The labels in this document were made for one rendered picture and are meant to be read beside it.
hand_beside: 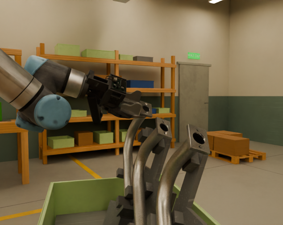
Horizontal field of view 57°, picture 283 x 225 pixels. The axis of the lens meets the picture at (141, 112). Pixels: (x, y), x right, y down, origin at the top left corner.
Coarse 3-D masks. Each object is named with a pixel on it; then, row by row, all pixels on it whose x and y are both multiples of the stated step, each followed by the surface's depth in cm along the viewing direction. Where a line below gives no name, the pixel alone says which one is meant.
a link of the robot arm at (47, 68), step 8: (32, 56) 67; (32, 64) 66; (40, 64) 66; (48, 64) 67; (56, 64) 69; (32, 72) 66; (40, 72) 66; (48, 72) 67; (56, 72) 68; (64, 72) 68; (40, 80) 66; (48, 80) 67; (56, 80) 68; (64, 80) 68; (48, 88) 67; (56, 88) 69; (64, 88) 69
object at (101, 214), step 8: (56, 216) 89; (64, 216) 89; (72, 216) 89; (80, 216) 89; (88, 216) 89; (96, 216) 89; (104, 216) 89; (56, 224) 83; (64, 224) 83; (72, 224) 83; (80, 224) 83; (88, 224) 83; (96, 224) 83
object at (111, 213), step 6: (144, 132) 85; (150, 132) 84; (138, 138) 86; (144, 138) 85; (144, 174) 78; (144, 180) 77; (114, 204) 80; (108, 210) 81; (114, 210) 77; (108, 216) 80; (114, 216) 75; (120, 216) 72; (108, 222) 78; (114, 222) 74; (120, 222) 71; (126, 222) 71
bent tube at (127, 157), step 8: (144, 104) 81; (144, 112) 79; (136, 120) 83; (136, 128) 85; (128, 136) 85; (128, 144) 85; (128, 152) 83; (128, 160) 80; (128, 168) 78; (128, 176) 76; (128, 184) 74
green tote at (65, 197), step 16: (160, 176) 99; (48, 192) 81; (64, 192) 91; (80, 192) 92; (96, 192) 93; (112, 192) 95; (176, 192) 85; (48, 208) 73; (64, 208) 91; (80, 208) 92; (96, 208) 94; (192, 208) 73; (48, 224) 72; (208, 224) 64
